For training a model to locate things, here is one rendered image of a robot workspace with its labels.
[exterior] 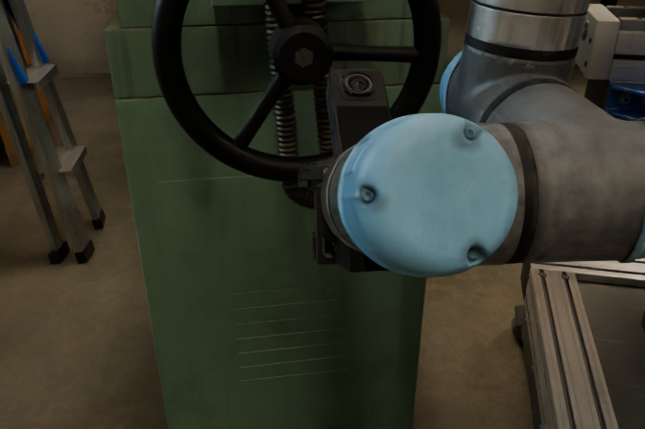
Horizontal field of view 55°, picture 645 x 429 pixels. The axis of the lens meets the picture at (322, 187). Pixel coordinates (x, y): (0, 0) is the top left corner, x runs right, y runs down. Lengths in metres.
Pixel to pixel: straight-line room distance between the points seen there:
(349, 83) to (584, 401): 0.75
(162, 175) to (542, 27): 0.59
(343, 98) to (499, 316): 1.17
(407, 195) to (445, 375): 1.16
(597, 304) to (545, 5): 0.99
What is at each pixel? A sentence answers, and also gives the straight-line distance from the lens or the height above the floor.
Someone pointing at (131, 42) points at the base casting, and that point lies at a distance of 0.81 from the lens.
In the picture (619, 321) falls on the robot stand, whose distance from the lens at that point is 1.32.
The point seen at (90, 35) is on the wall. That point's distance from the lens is 3.47.
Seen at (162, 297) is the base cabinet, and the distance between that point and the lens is 0.98.
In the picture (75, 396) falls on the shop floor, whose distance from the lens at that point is 1.44.
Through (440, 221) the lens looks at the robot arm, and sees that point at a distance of 0.27.
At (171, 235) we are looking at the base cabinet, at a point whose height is 0.50.
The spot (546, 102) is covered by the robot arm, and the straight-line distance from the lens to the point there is 0.38.
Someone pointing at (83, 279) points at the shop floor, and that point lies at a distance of 1.78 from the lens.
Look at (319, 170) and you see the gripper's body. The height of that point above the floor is 0.76.
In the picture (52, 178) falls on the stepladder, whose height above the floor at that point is 0.26.
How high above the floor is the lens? 0.97
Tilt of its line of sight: 27 degrees down
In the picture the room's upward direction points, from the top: straight up
